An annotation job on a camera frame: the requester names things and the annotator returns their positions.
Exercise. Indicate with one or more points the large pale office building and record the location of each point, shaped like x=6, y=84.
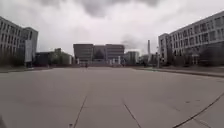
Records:
x=196, y=40

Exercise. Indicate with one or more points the raised kerb strip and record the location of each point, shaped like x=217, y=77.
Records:
x=190, y=70
x=20, y=69

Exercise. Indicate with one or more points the tall chimney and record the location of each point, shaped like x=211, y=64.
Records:
x=149, y=50

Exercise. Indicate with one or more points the grey concrete paved plaza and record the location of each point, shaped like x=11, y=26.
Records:
x=110, y=93

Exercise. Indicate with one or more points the low dark building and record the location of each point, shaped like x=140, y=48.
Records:
x=53, y=58

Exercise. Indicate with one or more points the long grey office building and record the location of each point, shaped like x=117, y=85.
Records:
x=13, y=41

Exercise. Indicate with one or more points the small white building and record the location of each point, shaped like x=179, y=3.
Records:
x=132, y=57

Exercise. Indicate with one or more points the wide grey twin-block building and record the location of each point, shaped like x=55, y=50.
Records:
x=98, y=52

